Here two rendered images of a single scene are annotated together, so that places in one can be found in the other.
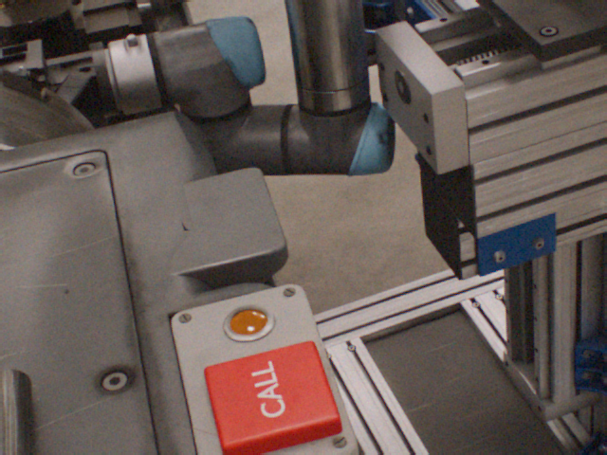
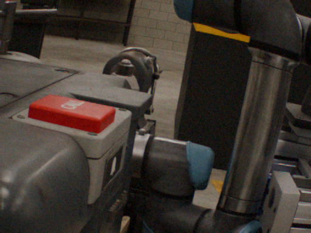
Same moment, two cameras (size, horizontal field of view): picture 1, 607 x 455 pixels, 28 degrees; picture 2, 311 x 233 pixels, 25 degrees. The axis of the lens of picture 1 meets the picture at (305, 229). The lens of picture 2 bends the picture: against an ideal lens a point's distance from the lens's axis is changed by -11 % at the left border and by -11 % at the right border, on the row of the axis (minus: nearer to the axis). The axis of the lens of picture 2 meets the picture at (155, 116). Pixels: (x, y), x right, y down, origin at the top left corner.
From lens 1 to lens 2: 0.38 m
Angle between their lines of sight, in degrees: 30
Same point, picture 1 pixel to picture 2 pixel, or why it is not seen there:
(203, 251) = (91, 94)
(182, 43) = (168, 143)
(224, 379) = (54, 97)
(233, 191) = (129, 93)
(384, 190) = not seen: outside the picture
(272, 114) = (200, 208)
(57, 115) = not seen: hidden behind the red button
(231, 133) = (172, 208)
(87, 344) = (8, 88)
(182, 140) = (121, 82)
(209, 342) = not seen: hidden behind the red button
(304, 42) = (234, 164)
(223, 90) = (178, 179)
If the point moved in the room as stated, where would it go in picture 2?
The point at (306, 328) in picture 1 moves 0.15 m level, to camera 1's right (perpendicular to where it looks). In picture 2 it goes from (118, 116) to (291, 155)
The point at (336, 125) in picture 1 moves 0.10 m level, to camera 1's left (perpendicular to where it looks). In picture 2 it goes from (229, 219) to (172, 208)
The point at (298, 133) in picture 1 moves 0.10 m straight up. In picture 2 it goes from (208, 219) to (222, 163)
